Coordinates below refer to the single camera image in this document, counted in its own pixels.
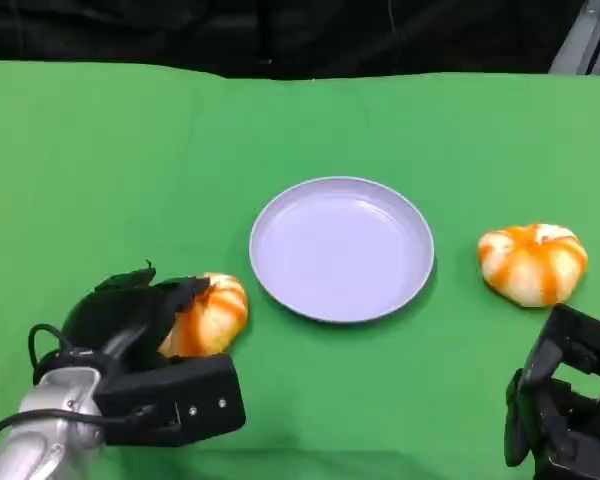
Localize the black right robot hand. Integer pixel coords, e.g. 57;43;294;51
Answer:
503;303;600;480

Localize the black looped cable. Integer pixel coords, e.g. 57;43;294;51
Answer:
27;323;109;384

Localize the green cloth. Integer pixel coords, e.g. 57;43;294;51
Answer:
0;58;600;480

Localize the orange and white bread roll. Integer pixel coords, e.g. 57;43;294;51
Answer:
476;224;589;308
158;272;250;359

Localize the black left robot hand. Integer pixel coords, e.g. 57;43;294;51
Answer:
59;259;211;374

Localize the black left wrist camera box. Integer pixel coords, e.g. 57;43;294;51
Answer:
94;352;247;448

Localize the black backdrop cloth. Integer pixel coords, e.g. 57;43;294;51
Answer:
0;0;584;81

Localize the grey metal frame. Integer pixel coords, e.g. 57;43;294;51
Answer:
549;0;600;76

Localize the black camera cable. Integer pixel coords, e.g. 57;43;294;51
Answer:
0;408;131;454

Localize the lilac plate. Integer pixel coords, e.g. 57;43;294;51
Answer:
249;175;436;324

